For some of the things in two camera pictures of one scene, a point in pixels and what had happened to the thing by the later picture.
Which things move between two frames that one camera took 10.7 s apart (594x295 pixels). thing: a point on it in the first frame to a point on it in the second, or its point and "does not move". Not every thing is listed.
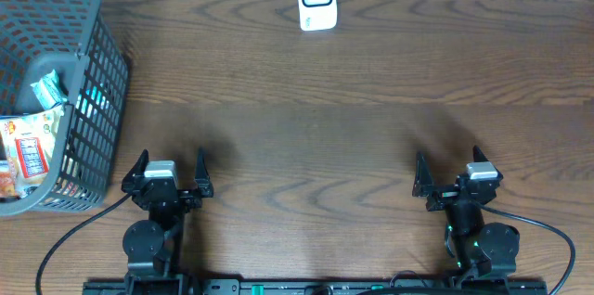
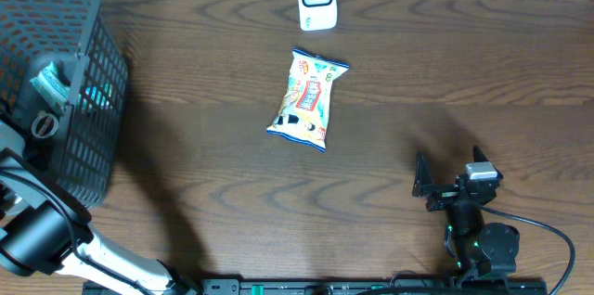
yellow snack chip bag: (31, 140) to (303, 112)
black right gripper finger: (478, 155) does not move
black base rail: (241, 287) does not move
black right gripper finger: (423, 185) does not move
